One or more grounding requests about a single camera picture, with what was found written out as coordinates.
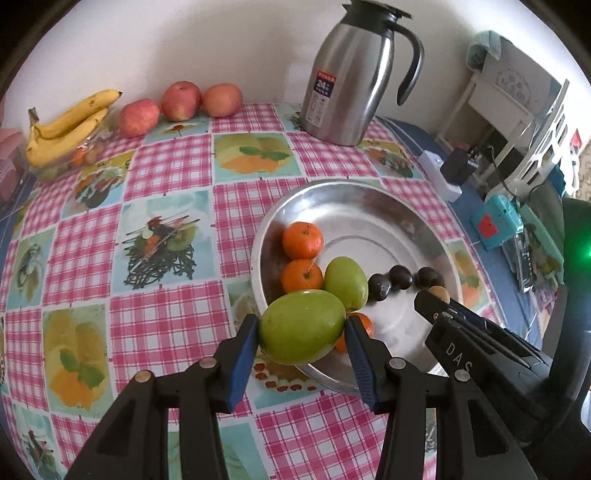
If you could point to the stainless steel thermos jug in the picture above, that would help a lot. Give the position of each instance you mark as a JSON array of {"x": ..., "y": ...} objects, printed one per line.
[{"x": 341, "y": 83}]

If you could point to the black charger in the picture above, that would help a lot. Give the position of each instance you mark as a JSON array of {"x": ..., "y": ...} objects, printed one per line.
[{"x": 457, "y": 166}]

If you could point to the small orange mandarin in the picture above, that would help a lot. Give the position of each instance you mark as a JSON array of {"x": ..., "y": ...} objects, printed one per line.
[{"x": 79, "y": 157}]

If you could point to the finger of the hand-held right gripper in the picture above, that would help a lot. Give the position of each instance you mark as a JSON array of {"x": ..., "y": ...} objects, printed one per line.
[
  {"x": 427, "y": 303},
  {"x": 489, "y": 333}
]

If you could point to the white printed box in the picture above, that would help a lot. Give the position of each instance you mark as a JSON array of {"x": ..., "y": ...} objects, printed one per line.
[{"x": 517, "y": 78}]

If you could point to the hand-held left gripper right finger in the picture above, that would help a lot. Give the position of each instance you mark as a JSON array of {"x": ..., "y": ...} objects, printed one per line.
[{"x": 362, "y": 364}]

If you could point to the teal box with red label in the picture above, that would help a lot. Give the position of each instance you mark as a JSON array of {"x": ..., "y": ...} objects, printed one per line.
[{"x": 496, "y": 221}]

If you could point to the brown kiwi fruit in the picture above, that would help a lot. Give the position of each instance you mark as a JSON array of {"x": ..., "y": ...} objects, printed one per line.
[{"x": 439, "y": 293}]

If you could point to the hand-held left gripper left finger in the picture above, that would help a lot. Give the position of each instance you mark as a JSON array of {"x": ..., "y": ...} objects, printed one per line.
[{"x": 242, "y": 360}]

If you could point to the green jujube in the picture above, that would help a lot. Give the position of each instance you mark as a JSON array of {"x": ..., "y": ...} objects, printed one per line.
[
  {"x": 302, "y": 325},
  {"x": 346, "y": 281}
]

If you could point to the small brown fruit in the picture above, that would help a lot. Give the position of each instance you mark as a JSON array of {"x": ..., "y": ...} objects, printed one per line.
[{"x": 97, "y": 150}]

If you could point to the white power strip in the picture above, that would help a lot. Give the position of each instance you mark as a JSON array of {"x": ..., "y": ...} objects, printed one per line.
[{"x": 431, "y": 166}]

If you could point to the yellow banana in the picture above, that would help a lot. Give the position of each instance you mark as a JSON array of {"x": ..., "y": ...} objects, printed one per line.
[
  {"x": 60, "y": 147},
  {"x": 78, "y": 115}
]

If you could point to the dark purple plum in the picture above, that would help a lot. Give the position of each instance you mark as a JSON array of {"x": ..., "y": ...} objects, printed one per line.
[
  {"x": 381, "y": 286},
  {"x": 400, "y": 277},
  {"x": 429, "y": 277}
]

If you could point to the red apple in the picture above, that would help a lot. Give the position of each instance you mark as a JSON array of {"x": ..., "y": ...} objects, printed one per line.
[
  {"x": 138, "y": 117},
  {"x": 181, "y": 100},
  {"x": 222, "y": 99}
]

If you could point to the stainless steel plate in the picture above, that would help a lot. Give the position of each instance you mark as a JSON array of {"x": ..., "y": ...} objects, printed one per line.
[{"x": 378, "y": 217}]

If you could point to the clear plastic fruit container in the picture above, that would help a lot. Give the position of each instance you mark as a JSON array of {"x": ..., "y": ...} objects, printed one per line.
[{"x": 62, "y": 173}]

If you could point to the teal cloth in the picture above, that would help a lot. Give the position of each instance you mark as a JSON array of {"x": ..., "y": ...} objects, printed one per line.
[{"x": 482, "y": 46}]

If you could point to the pink plaid fruit-print tablecloth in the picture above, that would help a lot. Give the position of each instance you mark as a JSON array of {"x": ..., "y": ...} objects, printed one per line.
[{"x": 161, "y": 332}]

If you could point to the small green fruit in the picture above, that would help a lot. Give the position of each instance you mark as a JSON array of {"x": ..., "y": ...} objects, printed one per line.
[{"x": 48, "y": 172}]

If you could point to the black phone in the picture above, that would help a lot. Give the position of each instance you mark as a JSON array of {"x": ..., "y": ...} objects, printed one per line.
[{"x": 524, "y": 263}]

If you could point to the white lattice chair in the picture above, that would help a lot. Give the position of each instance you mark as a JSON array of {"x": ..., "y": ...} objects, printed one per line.
[{"x": 554, "y": 124}]

